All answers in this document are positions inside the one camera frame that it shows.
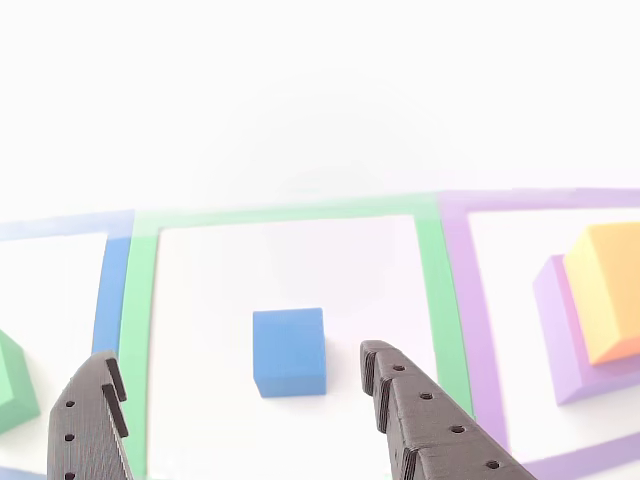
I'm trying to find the green cube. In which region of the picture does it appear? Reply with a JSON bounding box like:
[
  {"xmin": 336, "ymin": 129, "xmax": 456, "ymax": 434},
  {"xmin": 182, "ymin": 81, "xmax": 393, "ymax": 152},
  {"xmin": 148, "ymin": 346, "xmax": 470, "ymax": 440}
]
[{"xmin": 0, "ymin": 328, "xmax": 42, "ymax": 435}]

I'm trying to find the small blue cube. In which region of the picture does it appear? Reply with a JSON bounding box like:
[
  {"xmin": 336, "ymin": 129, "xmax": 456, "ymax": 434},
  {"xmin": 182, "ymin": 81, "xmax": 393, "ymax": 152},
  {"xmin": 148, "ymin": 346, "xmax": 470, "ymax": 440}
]
[{"xmin": 252, "ymin": 307, "xmax": 327, "ymax": 400}]

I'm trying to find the orange block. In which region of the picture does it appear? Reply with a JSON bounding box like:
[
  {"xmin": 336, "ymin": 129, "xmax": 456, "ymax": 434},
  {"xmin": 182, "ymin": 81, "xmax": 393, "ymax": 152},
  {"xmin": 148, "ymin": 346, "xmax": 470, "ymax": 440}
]
[{"xmin": 563, "ymin": 222, "xmax": 640, "ymax": 369}]

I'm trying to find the green tape square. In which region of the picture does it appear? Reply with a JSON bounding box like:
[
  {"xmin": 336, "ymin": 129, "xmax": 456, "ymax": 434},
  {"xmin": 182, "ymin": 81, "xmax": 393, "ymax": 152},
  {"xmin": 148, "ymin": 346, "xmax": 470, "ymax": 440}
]
[{"xmin": 117, "ymin": 194, "xmax": 476, "ymax": 480}]

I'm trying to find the purple tape square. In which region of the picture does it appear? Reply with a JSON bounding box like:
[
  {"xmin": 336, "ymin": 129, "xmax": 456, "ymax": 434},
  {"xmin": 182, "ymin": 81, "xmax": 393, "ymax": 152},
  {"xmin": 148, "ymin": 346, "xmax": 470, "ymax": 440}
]
[{"xmin": 437, "ymin": 187, "xmax": 640, "ymax": 480}]

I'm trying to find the blue tape square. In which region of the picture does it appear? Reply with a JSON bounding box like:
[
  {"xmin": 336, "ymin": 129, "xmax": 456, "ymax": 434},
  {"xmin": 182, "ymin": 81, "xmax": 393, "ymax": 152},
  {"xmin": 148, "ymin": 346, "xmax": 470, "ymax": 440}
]
[{"xmin": 0, "ymin": 209, "xmax": 136, "ymax": 480}]

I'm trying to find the large purple block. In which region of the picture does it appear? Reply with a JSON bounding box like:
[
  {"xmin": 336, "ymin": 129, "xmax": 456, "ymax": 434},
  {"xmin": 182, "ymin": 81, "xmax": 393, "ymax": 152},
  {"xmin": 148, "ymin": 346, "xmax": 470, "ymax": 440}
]
[{"xmin": 532, "ymin": 253, "xmax": 640, "ymax": 407}]

